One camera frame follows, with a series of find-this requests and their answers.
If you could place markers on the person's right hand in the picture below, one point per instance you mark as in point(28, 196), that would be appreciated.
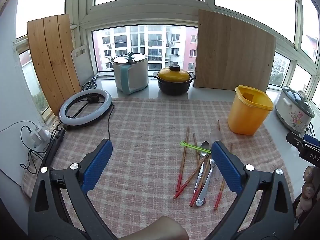
point(308, 188)

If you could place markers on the pink plaid tablecloth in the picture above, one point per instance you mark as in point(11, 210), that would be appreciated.
point(150, 130)

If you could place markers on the white power adapter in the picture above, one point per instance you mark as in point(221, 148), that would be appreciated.
point(37, 137)

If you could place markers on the small metal spoon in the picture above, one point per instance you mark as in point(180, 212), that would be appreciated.
point(205, 146)

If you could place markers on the wooden slat board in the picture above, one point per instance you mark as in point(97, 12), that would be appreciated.
point(50, 55)

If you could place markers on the white plastic cutting board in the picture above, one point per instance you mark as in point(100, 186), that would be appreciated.
point(82, 67)

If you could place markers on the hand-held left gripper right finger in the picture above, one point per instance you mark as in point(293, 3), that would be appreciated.
point(227, 167)

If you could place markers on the green plastic spoon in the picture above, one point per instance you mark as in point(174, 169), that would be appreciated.
point(195, 147)

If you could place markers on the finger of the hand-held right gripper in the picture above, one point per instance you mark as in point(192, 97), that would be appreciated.
point(296, 140)

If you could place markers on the brown rounded object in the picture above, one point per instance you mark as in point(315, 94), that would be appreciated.
point(160, 230)

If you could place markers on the black tripod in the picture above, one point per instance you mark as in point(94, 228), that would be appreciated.
point(56, 142)

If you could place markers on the white floral rice cooker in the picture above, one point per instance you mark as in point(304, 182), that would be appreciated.
point(292, 115)

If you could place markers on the white window frame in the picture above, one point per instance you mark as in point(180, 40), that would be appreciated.
point(80, 0)

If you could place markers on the yellow plastic container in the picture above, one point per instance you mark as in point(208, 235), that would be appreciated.
point(245, 120)

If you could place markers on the pile of wooden chopsticks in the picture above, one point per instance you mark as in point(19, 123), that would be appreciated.
point(179, 180)

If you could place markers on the metal fork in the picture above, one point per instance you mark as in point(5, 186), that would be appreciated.
point(200, 200)

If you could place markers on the black casserole with yellow lid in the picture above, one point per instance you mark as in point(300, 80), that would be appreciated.
point(173, 76)

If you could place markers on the large light wooden board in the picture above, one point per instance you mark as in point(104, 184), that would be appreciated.
point(235, 55)

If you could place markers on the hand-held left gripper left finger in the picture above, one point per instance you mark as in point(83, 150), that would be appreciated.
point(97, 165)

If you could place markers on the large metal spoon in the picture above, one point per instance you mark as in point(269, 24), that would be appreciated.
point(215, 136)

